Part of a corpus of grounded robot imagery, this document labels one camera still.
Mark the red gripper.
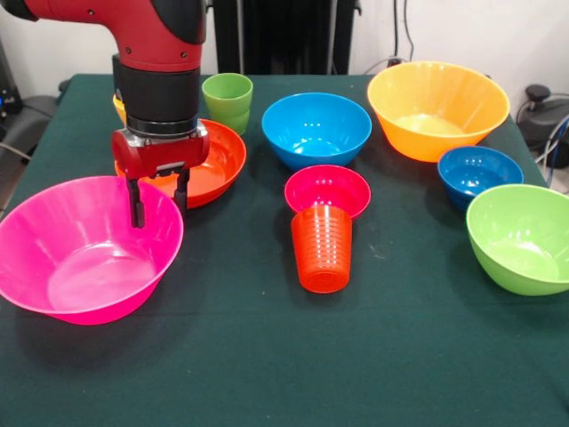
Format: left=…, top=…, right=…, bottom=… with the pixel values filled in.
left=111, top=125, right=212, bottom=230

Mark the large pink bowl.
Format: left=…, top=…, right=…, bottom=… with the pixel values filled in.
left=0, top=175, right=185, bottom=326

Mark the light blue bowl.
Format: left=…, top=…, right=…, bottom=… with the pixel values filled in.
left=260, top=92, right=373, bottom=172

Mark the small magenta bowl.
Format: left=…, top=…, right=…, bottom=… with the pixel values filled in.
left=284, top=164, right=373, bottom=222

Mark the orange-red ribbed cup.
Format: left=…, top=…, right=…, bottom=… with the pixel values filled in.
left=291, top=204, right=355, bottom=294

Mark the red shallow bowl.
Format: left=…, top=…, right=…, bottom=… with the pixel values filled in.
left=114, top=118, right=248, bottom=210

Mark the yellow cup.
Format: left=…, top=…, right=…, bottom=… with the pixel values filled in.
left=112, top=93, right=128, bottom=126

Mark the green cup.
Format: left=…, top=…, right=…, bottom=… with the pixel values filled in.
left=201, top=72, right=254, bottom=136

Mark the dark green tablecloth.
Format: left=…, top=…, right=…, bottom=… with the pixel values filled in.
left=0, top=73, right=569, bottom=427

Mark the black equipment box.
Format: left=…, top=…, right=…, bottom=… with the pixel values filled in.
left=0, top=37, right=23, bottom=130

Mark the large orange bowl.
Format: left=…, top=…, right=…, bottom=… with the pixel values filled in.
left=366, top=60, right=511, bottom=163

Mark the small dark blue bowl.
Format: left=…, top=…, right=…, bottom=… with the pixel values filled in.
left=437, top=145, right=525, bottom=211

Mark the light green bowl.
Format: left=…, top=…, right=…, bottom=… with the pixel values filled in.
left=465, top=183, right=569, bottom=297

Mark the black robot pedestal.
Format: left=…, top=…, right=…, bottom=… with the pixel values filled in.
left=206, top=0, right=364, bottom=76

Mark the black wall cable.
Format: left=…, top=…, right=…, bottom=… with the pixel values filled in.
left=392, top=0, right=416, bottom=67

